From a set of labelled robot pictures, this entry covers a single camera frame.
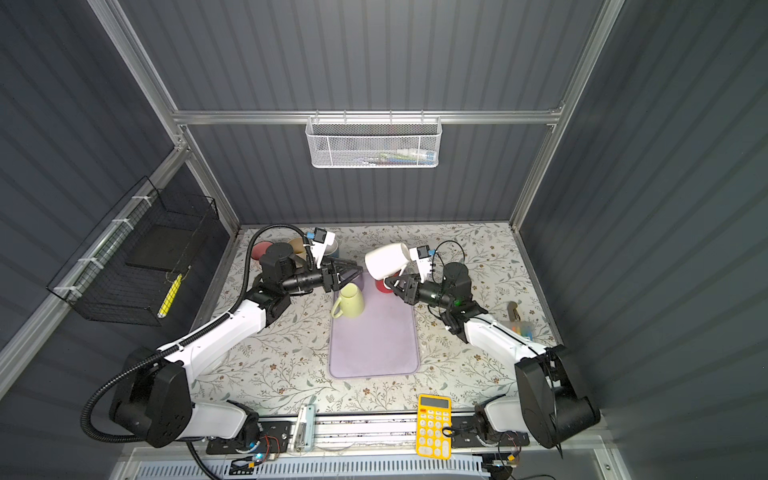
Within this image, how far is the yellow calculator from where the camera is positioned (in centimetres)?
72

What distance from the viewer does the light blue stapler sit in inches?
28.4

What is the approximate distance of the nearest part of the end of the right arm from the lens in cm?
72

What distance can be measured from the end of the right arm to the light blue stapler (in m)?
0.38

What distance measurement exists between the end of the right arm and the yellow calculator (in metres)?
0.29

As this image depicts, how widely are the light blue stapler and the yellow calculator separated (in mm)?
268
